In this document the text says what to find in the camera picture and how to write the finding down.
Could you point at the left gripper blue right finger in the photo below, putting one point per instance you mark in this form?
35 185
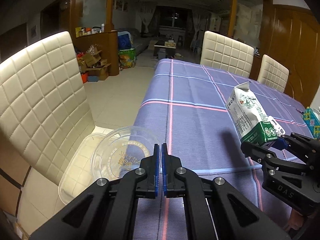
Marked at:
164 152

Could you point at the purple plaid tablecloth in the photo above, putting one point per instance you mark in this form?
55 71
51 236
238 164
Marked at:
185 107

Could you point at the cream quilted chair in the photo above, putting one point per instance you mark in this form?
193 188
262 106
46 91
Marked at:
273 74
222 52
44 109

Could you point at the cream quilted chair left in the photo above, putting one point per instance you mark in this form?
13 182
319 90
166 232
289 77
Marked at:
44 109

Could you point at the green printed bag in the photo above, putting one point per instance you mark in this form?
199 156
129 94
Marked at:
127 58

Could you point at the cardboard boxes pile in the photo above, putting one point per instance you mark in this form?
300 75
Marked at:
92 63

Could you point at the clear plastic trash bin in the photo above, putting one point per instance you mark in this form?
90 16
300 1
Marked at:
77 176

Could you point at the cream quilted chair far right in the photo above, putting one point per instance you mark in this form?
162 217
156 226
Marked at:
273 74

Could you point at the orange bucket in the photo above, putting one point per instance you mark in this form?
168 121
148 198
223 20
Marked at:
84 77

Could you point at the green white milk carton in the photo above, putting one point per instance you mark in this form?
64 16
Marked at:
250 119

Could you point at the blue storage box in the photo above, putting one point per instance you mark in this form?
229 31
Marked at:
124 40

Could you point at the dark coffee table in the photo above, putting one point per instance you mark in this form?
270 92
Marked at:
169 48

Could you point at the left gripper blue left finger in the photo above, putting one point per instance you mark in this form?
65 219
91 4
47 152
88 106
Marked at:
156 154

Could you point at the teal knitted cloth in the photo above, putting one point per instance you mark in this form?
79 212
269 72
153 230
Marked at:
312 122

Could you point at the wooden cabinet counter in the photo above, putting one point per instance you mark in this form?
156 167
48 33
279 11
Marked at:
107 43

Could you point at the clear plastic round lid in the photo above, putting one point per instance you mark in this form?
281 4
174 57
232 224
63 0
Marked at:
121 151

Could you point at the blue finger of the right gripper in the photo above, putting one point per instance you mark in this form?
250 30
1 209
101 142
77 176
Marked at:
279 144
260 152

